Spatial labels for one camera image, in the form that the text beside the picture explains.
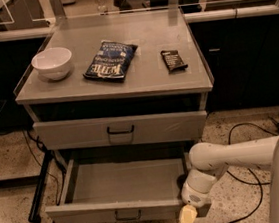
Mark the black table leg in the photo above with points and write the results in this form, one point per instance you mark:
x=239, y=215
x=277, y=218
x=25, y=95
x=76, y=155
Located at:
x=34, y=216

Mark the grey top drawer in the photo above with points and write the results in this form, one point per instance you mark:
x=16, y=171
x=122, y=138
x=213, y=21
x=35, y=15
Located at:
x=151, y=128

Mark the grey drawer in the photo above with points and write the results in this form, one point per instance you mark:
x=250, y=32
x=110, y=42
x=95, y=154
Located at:
x=97, y=191
x=151, y=128

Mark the grey drawer cabinet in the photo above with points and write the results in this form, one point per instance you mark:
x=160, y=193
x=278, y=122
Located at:
x=149, y=88

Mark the blue chip bag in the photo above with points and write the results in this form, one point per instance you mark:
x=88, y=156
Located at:
x=111, y=62

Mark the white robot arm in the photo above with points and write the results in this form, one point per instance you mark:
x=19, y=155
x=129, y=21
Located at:
x=210, y=161

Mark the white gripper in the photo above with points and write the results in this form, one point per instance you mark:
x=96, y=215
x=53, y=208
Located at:
x=193, y=195

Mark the clear plastic bottle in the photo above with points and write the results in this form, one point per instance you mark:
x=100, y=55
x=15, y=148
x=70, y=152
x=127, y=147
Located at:
x=102, y=7

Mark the white bowl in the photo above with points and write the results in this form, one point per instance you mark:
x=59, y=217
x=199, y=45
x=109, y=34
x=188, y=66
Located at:
x=53, y=63

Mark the black snack bar wrapper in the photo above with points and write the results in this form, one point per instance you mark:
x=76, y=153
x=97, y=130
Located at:
x=173, y=60

